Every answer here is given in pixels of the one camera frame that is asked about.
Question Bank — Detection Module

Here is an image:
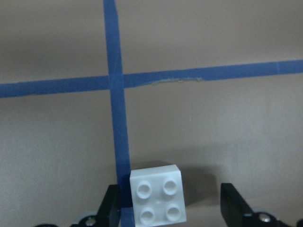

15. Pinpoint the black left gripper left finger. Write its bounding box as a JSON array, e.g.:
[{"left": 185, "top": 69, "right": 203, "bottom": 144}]
[{"left": 96, "top": 184, "right": 121, "bottom": 227}]

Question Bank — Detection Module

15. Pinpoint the white block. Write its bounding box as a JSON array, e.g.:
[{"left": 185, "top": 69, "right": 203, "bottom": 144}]
[{"left": 130, "top": 165, "right": 187, "bottom": 227}]

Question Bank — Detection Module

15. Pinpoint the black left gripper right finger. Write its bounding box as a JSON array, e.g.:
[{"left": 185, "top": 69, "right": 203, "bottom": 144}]
[{"left": 220, "top": 183, "right": 254, "bottom": 227}]

